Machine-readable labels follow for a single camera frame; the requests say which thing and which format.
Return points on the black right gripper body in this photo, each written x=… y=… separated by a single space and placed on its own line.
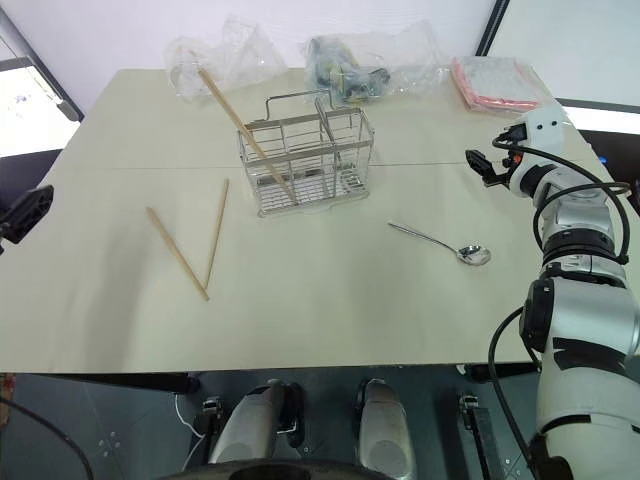
x=506 y=167

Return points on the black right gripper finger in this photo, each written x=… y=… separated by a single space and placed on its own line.
x=492 y=181
x=477 y=160

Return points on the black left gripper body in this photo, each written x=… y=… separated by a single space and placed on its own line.
x=3 y=235

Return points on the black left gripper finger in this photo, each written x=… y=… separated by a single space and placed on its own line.
x=30 y=212

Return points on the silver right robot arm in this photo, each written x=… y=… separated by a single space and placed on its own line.
x=582 y=310

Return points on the stainless steel spoon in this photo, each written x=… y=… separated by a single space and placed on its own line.
x=472 y=253

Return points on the stack of pink-edged bags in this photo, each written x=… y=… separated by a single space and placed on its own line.
x=492 y=82

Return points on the black-framed white board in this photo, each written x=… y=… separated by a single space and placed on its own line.
x=30 y=95

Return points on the black-framed white screen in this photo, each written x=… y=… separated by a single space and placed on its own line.
x=565 y=45

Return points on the long wooden chopstick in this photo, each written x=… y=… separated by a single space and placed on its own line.
x=225 y=102
x=175 y=250
x=217 y=235

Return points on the plastic bag with coloured items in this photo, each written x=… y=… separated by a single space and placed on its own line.
x=350 y=70

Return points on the empty clear plastic bag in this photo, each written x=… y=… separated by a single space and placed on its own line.
x=225 y=55

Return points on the silver right robot leg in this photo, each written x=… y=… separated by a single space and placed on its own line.
x=385 y=430

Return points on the silver robot leg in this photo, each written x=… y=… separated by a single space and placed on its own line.
x=245 y=425
x=385 y=430

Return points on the silver left robot leg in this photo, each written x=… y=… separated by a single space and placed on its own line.
x=245 y=425

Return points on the dark rounded robot waist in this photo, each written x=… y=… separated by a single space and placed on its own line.
x=270 y=470

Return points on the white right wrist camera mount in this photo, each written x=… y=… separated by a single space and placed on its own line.
x=545 y=127

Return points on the black metal stand bracket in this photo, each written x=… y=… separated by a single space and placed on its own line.
x=212 y=412
x=477 y=430

